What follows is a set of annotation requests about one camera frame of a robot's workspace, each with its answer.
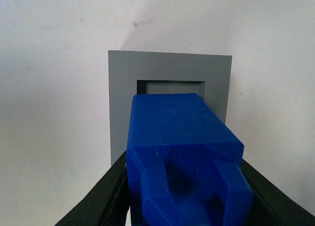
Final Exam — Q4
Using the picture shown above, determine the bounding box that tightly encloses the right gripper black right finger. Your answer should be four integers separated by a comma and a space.
241, 160, 315, 226

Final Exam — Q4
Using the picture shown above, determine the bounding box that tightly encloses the blue plastic part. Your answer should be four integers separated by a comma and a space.
126, 94, 254, 226

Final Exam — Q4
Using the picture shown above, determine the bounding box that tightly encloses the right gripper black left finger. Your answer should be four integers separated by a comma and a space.
56, 153, 130, 226

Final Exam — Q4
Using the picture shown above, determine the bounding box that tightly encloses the gray square base block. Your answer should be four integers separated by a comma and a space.
108, 50, 232, 164

